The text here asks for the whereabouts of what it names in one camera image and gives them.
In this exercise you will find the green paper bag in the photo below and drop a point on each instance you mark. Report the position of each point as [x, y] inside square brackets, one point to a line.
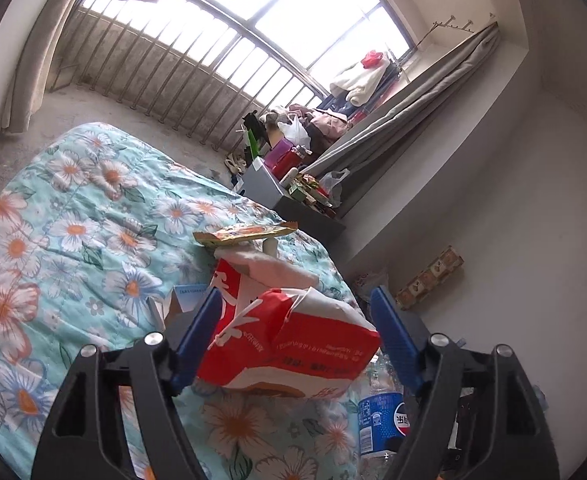
[252, 146]

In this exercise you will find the white plastic bag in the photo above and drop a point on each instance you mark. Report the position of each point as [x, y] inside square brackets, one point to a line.
[334, 185]

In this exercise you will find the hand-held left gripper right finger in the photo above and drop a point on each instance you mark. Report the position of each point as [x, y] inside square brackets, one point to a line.
[393, 330]

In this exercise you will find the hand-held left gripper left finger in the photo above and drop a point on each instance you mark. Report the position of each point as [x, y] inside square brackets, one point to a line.
[201, 340]

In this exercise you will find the pile of clothes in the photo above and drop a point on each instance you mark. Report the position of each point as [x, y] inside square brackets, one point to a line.
[318, 122]

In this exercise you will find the grey curtain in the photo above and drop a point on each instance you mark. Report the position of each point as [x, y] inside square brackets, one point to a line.
[398, 110]

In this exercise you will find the blue label plastic bottle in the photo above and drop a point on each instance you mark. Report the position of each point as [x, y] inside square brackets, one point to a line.
[381, 420]

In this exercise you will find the beige curtain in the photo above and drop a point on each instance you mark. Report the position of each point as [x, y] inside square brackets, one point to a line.
[38, 60]

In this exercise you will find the pair of sandals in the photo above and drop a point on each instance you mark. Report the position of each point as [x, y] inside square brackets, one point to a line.
[234, 162]

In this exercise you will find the floral quilted blanket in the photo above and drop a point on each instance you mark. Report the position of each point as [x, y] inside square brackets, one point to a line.
[73, 235]

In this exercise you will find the white jacket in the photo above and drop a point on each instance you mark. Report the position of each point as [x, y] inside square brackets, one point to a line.
[361, 85]

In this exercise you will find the white blue paper box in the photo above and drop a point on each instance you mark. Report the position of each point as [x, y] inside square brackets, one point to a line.
[188, 297]

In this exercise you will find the wall coat hooks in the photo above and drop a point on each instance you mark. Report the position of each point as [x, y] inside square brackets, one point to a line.
[466, 25]

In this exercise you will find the metal window railing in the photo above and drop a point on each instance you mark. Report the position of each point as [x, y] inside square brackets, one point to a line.
[173, 60]

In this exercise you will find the tall patterned box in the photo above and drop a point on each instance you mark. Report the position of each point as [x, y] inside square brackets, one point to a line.
[431, 277]

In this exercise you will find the yellow snack packet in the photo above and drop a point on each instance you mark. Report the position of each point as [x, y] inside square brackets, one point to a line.
[243, 234]

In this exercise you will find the red cloth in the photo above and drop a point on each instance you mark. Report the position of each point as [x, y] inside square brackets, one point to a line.
[372, 59]

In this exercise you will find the small white bottle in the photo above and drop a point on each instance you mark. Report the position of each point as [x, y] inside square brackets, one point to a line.
[289, 178]

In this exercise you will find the red white paper bag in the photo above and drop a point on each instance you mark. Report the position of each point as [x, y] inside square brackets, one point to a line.
[293, 340]

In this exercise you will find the grey cabinet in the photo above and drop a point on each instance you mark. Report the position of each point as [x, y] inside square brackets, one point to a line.
[263, 185]

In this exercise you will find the pile of small boxes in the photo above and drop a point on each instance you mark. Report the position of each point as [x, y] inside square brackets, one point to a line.
[311, 192]

